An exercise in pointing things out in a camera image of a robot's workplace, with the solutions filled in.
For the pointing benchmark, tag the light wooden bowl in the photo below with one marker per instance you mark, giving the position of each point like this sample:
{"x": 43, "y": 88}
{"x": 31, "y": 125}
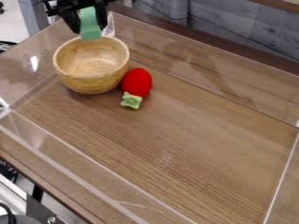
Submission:
{"x": 91, "y": 66}

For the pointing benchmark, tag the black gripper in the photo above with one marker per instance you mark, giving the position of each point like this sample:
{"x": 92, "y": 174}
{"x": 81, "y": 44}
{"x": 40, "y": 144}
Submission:
{"x": 69, "y": 8}

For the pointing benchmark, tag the green rectangular block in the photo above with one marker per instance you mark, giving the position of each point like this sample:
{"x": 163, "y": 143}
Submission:
{"x": 89, "y": 28}

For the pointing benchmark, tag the clear acrylic tray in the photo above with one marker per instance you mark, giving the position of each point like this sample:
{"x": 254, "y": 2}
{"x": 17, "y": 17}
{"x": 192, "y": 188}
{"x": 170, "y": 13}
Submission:
{"x": 206, "y": 155}

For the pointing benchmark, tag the red plush strawberry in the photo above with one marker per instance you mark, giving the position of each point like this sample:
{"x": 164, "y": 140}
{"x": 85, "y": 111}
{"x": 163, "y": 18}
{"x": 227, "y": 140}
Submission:
{"x": 136, "y": 86}

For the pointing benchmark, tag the black metal bracket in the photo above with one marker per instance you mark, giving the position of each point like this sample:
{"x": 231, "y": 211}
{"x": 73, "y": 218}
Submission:
{"x": 37, "y": 211}

